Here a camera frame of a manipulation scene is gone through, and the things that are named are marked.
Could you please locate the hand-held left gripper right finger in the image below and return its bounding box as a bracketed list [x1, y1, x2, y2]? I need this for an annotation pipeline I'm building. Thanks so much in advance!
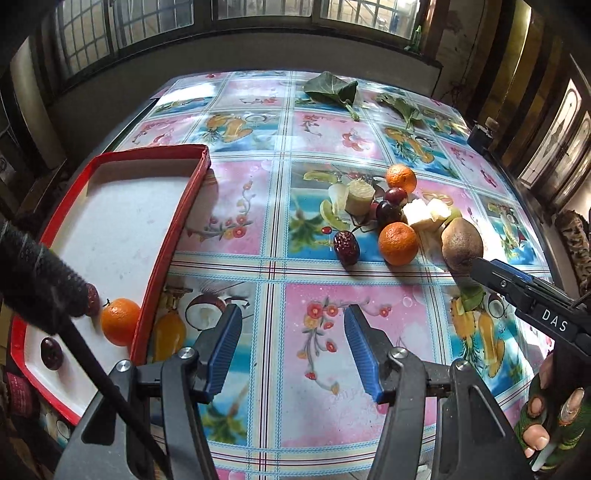
[343, 303, 536, 480]

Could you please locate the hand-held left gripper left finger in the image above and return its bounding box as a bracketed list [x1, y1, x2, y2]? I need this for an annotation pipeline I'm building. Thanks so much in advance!
[54, 303, 244, 480]

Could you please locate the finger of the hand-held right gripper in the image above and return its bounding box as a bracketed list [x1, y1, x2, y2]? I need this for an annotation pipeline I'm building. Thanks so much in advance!
[470, 257, 539, 317]
[490, 259, 539, 288]

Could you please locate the brown kiwi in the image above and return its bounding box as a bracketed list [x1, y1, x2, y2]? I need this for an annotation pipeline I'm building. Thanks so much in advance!
[441, 218, 485, 272]

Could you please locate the white peeled sugarcane piece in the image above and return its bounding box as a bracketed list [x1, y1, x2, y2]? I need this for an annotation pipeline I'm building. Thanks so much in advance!
[403, 199, 437, 232]

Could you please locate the orange mandarin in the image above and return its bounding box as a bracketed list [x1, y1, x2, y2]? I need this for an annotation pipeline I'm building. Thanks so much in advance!
[385, 164, 417, 193]
[378, 222, 420, 267]
[100, 298, 141, 347]

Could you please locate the tan sugarcane piece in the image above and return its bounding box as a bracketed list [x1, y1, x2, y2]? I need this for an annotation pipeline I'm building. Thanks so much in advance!
[346, 180, 374, 215]

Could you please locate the red rimmed white tray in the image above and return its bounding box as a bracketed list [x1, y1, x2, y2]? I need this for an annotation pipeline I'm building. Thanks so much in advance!
[10, 144, 212, 426]

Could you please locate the person's right hand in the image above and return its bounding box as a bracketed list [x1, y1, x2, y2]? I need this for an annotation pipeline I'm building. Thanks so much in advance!
[514, 351, 591, 469]

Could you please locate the camouflage patterned cloth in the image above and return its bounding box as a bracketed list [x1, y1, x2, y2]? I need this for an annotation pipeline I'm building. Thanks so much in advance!
[554, 210, 591, 296]

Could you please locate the fruit printed plastic tablecloth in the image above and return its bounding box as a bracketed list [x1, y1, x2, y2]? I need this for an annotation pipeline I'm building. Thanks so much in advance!
[41, 70, 555, 480]

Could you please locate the small black box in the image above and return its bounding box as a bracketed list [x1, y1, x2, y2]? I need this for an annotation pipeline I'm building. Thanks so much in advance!
[467, 117, 497, 153]

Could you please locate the wooden glass door cabinet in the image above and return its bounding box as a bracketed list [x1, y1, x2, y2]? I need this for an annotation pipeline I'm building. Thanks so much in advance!
[499, 51, 591, 208]

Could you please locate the small green leaf sprig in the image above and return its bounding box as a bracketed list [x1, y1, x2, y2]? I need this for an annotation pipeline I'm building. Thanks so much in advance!
[376, 92, 428, 131]

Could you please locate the red round tin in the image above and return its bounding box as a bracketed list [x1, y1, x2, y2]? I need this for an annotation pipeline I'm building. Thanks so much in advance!
[6, 373, 34, 417]

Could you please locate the large green leaf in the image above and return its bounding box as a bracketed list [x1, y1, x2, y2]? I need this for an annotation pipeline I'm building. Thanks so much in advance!
[305, 71, 361, 121]

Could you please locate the barred window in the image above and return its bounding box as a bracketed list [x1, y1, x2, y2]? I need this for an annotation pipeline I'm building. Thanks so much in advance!
[46, 0, 428, 95]

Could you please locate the black fuzzy cable sleeve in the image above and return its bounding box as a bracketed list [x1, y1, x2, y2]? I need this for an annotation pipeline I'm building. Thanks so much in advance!
[0, 220, 90, 335]

